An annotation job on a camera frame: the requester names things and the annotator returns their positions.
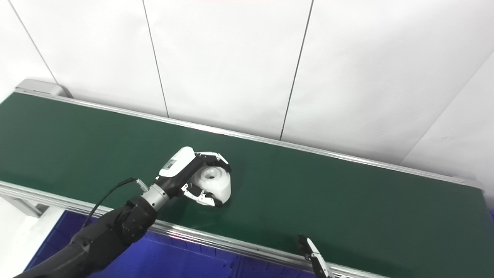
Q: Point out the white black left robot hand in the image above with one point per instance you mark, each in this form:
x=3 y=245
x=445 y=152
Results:
x=177 y=166

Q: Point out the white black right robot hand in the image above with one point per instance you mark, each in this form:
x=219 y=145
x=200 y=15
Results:
x=312 y=255

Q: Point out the white plastic cylindrical part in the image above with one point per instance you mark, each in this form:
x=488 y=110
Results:
x=216 y=185

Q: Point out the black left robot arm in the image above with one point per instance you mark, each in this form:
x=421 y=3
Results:
x=108 y=235

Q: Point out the blue plastic bin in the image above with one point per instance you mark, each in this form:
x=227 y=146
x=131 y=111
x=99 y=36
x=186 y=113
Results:
x=270 y=271
x=173 y=258

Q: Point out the green conveyor belt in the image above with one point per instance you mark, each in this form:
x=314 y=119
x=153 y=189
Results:
x=193 y=236
x=347 y=200

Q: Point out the aluminium conveyor support leg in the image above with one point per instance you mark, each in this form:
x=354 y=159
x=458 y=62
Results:
x=23 y=206

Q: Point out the grey conveyor end cover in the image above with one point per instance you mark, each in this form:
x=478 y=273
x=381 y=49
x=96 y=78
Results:
x=38 y=85

